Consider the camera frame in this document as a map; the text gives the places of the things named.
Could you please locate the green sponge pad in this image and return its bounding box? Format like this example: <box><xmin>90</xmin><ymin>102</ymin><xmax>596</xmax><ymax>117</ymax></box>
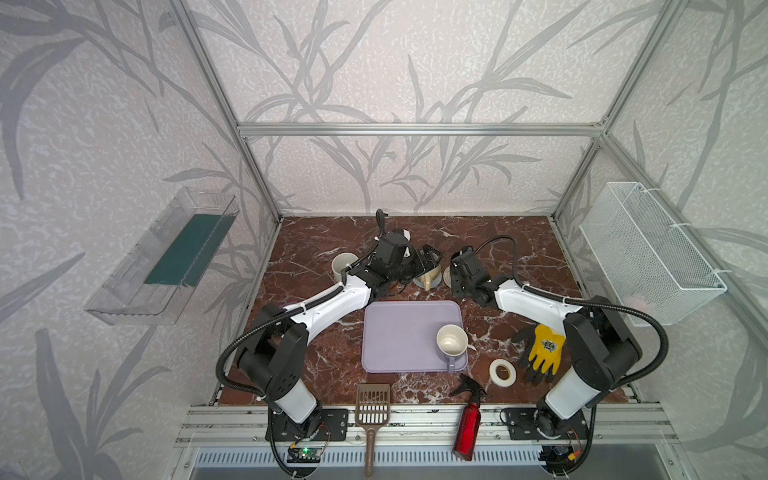
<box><xmin>144</xmin><ymin>214</ymin><xmax>236</xmax><ymax>287</ymax></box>

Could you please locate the white tape roll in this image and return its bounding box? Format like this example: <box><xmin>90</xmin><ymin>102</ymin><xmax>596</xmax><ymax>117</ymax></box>
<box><xmin>489</xmin><ymin>358</ymin><xmax>517</xmax><ymax>388</ymax></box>

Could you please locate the white wire basket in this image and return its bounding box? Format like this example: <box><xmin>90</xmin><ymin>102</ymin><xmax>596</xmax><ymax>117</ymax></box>
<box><xmin>580</xmin><ymin>182</ymin><xmax>727</xmax><ymax>326</ymax></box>

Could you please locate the white mug lilac handle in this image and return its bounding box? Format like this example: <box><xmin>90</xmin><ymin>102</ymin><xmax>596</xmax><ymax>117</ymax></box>
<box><xmin>436</xmin><ymin>324</ymin><xmax>469</xmax><ymax>374</ymax></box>

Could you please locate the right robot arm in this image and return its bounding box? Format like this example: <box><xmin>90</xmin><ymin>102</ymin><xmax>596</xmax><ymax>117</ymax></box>
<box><xmin>450</xmin><ymin>246</ymin><xmax>670</xmax><ymax>423</ymax></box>

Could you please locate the red spray bottle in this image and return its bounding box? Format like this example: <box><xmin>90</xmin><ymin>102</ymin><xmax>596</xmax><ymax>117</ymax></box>
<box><xmin>451</xmin><ymin>373</ymin><xmax>489</xmax><ymax>461</ymax></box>

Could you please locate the brown litter scoop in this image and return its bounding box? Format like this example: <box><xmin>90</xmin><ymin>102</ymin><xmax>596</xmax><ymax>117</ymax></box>
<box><xmin>355</xmin><ymin>383</ymin><xmax>391</xmax><ymax>478</ymax></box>

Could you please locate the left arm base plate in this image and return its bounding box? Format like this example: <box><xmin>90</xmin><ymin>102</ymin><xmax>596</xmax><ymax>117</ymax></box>
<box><xmin>265</xmin><ymin>408</ymin><xmax>350</xmax><ymax>442</ymax></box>

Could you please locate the lilac plastic tray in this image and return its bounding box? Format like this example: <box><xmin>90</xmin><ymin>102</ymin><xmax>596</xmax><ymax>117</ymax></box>
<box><xmin>361</xmin><ymin>300</ymin><xmax>469</xmax><ymax>374</ymax></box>

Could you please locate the yellow black work glove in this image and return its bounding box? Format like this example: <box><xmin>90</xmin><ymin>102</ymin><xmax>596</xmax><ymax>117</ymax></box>
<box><xmin>512</xmin><ymin>324</ymin><xmax>566</xmax><ymax>385</ymax></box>

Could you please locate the beige ceramic mug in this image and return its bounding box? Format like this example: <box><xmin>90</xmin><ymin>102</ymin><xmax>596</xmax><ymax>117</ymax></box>
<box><xmin>413</xmin><ymin>265</ymin><xmax>443</xmax><ymax>291</ymax></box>

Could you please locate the clear plastic wall shelf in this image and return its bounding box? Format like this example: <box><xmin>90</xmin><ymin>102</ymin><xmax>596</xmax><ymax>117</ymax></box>
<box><xmin>85</xmin><ymin>187</ymin><xmax>240</xmax><ymax>326</ymax></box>

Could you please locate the white speckled mug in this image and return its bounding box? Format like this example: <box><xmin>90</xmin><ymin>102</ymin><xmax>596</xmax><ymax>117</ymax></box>
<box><xmin>331</xmin><ymin>252</ymin><xmax>358</xmax><ymax>283</ymax></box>

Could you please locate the pink object in basket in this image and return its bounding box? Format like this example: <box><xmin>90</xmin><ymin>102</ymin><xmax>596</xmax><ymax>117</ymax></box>
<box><xmin>622</xmin><ymin>294</ymin><xmax>656</xmax><ymax>315</ymax></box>

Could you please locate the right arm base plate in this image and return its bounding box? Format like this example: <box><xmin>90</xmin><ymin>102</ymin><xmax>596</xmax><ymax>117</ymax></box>
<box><xmin>499</xmin><ymin>407</ymin><xmax>589</xmax><ymax>440</ymax></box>

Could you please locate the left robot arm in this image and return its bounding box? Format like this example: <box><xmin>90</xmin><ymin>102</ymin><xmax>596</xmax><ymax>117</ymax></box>
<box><xmin>215</xmin><ymin>229</ymin><xmax>443</xmax><ymax>426</ymax></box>

